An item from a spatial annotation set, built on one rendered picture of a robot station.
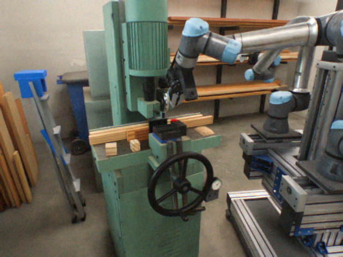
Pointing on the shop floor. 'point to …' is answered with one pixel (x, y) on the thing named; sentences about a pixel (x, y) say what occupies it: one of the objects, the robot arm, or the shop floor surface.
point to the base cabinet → (150, 221)
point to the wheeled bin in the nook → (80, 146)
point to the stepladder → (52, 136)
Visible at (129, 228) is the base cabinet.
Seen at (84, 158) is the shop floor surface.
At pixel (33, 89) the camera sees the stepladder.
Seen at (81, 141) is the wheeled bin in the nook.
